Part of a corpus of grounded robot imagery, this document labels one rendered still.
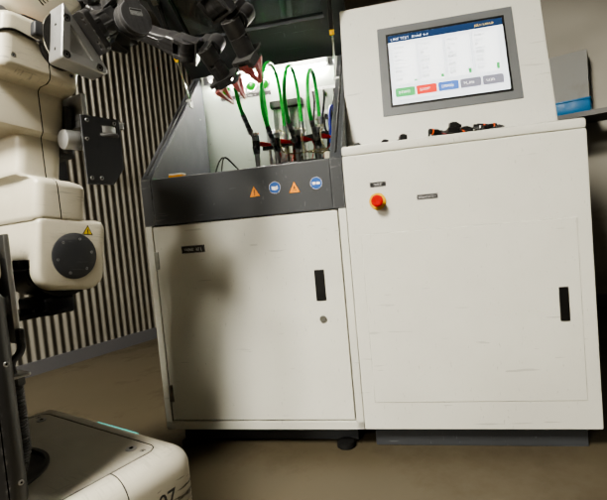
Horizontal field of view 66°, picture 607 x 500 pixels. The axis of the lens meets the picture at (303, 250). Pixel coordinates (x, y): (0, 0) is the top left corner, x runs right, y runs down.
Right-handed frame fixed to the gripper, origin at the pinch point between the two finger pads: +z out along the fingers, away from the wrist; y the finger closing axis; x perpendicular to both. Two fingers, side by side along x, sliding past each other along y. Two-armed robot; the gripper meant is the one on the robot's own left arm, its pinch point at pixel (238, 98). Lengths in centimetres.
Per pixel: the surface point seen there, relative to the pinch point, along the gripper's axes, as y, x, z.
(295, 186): -14.3, 30.3, 21.9
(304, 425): 6, 84, 76
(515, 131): -80, 24, 35
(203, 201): 16.5, 31.9, 14.2
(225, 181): 7.2, 27.6, 12.4
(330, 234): -21, 41, 37
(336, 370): -10, 71, 67
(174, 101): 141, -187, 50
